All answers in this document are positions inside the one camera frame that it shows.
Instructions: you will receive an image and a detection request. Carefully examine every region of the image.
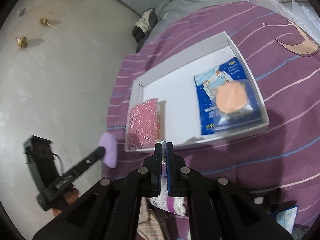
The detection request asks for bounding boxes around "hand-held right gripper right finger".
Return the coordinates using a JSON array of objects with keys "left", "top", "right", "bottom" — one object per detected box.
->
[{"left": 166, "top": 142, "right": 294, "bottom": 240}]

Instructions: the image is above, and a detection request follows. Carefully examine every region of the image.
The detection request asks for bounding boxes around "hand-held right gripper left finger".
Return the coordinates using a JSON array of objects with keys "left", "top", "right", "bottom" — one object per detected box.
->
[{"left": 32, "top": 142, "right": 163, "bottom": 240}]

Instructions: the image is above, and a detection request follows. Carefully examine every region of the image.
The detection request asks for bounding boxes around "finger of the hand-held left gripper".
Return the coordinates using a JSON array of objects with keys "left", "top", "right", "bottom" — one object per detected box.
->
[{"left": 71, "top": 146, "right": 106, "bottom": 178}]

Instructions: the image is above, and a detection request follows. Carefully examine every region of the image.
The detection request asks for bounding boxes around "lilac soft case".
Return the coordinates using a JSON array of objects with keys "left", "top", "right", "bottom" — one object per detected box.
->
[{"left": 98, "top": 133, "right": 118, "bottom": 169}]

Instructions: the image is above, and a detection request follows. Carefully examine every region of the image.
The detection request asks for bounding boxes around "purple pump bottle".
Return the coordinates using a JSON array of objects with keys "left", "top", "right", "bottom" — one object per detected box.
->
[{"left": 146, "top": 140, "right": 282, "bottom": 217}]

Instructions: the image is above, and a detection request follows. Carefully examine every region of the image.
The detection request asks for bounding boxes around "pink sparkly pouch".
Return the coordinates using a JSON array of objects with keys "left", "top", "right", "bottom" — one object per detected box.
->
[{"left": 126, "top": 98, "right": 162, "bottom": 150}]

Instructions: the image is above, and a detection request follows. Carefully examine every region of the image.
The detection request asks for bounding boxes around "plaid slipper with bear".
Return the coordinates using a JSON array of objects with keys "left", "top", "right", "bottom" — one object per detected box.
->
[{"left": 137, "top": 197, "right": 165, "bottom": 240}]

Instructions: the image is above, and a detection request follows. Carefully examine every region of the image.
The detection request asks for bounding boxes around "white cardboard box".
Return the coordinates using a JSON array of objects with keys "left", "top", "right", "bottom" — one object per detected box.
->
[{"left": 124, "top": 31, "right": 270, "bottom": 153}]

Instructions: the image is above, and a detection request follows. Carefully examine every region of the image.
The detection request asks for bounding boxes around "blue eye mask packet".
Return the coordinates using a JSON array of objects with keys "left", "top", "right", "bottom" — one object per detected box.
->
[
  {"left": 194, "top": 59, "right": 262, "bottom": 136},
  {"left": 270, "top": 205, "right": 299, "bottom": 234}
]

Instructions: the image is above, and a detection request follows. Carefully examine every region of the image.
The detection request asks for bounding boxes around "orange puff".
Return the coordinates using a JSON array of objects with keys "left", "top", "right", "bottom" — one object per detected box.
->
[{"left": 212, "top": 79, "right": 262, "bottom": 130}]

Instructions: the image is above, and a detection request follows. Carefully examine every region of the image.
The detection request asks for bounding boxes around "person's left hand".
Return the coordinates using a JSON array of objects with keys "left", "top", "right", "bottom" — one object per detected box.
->
[{"left": 51, "top": 187, "right": 80, "bottom": 217}]

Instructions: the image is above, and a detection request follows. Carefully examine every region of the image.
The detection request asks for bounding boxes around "purple striped bed sheet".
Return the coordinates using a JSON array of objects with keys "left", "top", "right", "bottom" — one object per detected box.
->
[{"left": 100, "top": 0, "right": 320, "bottom": 240}]

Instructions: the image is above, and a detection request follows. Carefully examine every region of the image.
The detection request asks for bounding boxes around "dark clothing bundle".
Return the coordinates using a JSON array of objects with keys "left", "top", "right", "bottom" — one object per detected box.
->
[{"left": 132, "top": 9, "right": 158, "bottom": 43}]

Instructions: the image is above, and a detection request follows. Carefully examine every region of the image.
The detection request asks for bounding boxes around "grey blanket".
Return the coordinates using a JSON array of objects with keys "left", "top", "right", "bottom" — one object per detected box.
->
[{"left": 155, "top": 0, "right": 247, "bottom": 28}]

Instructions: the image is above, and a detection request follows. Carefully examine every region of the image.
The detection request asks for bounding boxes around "clear plastic sheet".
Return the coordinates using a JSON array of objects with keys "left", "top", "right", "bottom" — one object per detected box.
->
[{"left": 250, "top": 0, "right": 320, "bottom": 45}]

